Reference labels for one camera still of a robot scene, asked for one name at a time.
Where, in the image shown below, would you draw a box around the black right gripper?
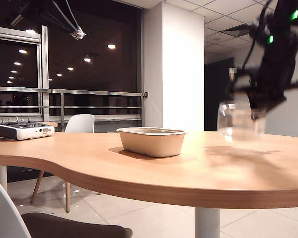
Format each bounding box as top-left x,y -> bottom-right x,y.
228,49 -> 298,119

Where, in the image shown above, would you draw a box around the clear plastic clip jar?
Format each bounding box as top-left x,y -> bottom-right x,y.
217,100 -> 268,142

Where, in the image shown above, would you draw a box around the dark door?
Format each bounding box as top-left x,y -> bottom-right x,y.
204,57 -> 235,132

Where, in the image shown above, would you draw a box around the white square column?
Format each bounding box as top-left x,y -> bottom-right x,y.
142,0 -> 205,132

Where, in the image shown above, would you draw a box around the ceiling air vent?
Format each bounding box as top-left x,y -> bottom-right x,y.
222,23 -> 254,33

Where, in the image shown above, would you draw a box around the beige paper pulp tray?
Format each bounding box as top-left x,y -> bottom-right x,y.
116,127 -> 189,158

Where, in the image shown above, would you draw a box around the white round table leg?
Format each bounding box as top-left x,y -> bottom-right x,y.
0,165 -> 7,193
194,207 -> 221,238

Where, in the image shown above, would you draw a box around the metal bar railing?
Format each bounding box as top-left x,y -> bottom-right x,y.
0,86 -> 149,133

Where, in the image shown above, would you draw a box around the white chair wooden legs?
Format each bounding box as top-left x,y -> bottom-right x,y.
29,114 -> 101,213

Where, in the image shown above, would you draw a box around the white chair brown cushion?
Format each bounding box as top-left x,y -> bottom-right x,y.
0,173 -> 134,238

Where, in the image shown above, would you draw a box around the white remote controller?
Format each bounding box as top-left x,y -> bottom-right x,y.
0,117 -> 55,141

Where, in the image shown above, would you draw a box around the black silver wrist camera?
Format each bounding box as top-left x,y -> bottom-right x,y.
228,66 -> 258,86

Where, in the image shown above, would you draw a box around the black camera cable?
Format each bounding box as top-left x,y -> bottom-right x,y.
242,4 -> 266,72

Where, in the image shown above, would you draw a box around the taped grey cable bundle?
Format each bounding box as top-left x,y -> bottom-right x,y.
52,0 -> 87,40

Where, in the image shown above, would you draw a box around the white window frame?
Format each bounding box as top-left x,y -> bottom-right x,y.
0,24 -> 50,122

